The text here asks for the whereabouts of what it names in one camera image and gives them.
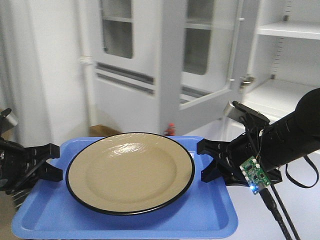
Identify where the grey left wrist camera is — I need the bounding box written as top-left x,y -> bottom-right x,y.
0,108 -> 18,134

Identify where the green circuit board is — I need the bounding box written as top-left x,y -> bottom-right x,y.
239,156 -> 271,195

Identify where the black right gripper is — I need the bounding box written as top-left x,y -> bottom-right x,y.
196,133 -> 283,187

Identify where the white glass door cabinet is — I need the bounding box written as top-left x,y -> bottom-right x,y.
86,0 -> 320,140

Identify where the open cabinet door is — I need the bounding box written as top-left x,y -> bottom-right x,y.
179,0 -> 244,109

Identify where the red small object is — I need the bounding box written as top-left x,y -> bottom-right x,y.
164,122 -> 176,136

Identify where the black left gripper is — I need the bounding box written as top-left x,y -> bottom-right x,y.
0,138 -> 63,195

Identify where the beige plate black rim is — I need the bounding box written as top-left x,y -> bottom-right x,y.
65,132 -> 195,216

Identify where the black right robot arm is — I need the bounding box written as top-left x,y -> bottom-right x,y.
196,88 -> 320,186

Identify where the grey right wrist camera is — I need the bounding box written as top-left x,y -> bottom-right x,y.
223,100 -> 270,125

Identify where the blue plastic tray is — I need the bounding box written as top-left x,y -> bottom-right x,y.
11,136 -> 238,240

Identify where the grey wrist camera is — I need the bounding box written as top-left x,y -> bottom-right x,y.
223,100 -> 270,125
0,108 -> 18,134

